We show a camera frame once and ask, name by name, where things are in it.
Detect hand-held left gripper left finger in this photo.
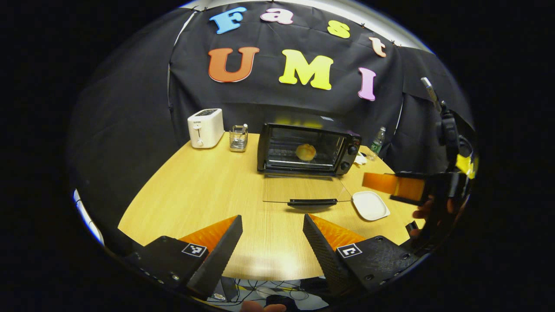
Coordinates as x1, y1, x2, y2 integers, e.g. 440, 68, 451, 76
121, 214, 243, 300

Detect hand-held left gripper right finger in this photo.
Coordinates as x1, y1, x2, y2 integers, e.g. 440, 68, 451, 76
302, 213, 420, 299

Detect black electric oven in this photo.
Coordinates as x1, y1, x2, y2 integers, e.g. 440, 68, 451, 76
257, 123, 362, 207

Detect yellow steamed bun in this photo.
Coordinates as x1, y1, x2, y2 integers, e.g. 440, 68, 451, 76
296, 143, 317, 161

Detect white square plate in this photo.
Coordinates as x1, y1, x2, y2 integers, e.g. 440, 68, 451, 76
352, 191, 391, 221

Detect clear water bottle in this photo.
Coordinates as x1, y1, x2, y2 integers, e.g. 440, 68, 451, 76
370, 127, 386, 157

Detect white toaster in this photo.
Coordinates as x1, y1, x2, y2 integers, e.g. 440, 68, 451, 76
187, 108, 225, 149

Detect black backdrop cloth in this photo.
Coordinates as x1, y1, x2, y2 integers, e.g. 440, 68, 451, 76
67, 0, 475, 243

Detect bundle of black cables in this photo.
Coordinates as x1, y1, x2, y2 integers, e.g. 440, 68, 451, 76
225, 277, 330, 311

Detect small wire rack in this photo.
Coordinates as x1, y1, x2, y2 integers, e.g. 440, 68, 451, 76
229, 124, 249, 152

